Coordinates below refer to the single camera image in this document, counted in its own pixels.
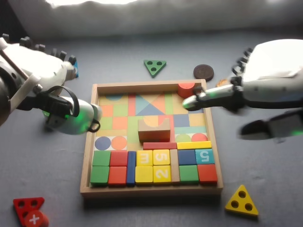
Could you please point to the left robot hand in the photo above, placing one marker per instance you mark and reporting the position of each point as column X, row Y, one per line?
column 47, row 66

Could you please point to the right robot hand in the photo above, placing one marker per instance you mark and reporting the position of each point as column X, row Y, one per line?
column 272, row 75

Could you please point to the plain wooden block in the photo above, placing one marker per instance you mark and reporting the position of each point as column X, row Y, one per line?
column 154, row 134

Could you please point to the orange half-round block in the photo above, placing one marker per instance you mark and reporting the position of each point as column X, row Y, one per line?
column 185, row 91

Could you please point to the blue triangle with holes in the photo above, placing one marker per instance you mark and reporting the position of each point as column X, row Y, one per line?
column 75, row 69

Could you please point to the orange swirl cookie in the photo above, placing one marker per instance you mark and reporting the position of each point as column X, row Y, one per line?
column 222, row 82

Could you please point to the brown chocolate cookie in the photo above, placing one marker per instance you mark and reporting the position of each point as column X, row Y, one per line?
column 203, row 72

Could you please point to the grey table cloth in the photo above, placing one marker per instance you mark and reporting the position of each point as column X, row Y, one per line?
column 248, row 165

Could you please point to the green triangle with holes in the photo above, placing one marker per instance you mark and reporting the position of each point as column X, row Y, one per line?
column 152, row 67

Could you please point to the white backdrop sheet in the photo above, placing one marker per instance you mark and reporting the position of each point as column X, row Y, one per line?
column 154, row 19

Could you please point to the yellow triangle with holes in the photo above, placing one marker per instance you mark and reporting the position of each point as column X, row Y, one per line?
column 241, row 203

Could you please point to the red triangle with holes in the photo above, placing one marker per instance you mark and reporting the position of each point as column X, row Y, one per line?
column 19, row 210

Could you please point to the red cylinder with plus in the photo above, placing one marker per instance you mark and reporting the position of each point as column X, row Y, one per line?
column 35, row 220

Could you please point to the wooden puzzle tray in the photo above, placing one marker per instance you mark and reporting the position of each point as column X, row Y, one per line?
column 151, row 190

